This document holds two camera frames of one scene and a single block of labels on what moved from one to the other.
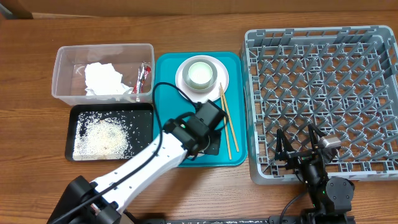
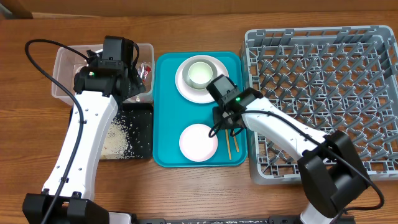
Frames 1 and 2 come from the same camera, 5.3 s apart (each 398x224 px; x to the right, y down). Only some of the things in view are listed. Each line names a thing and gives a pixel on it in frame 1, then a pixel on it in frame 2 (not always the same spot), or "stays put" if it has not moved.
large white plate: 212,94 stays put
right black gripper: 298,158 → 217,122
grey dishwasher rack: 341,81 stays put
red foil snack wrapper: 143,72 stays put
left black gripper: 214,146 → 137,84
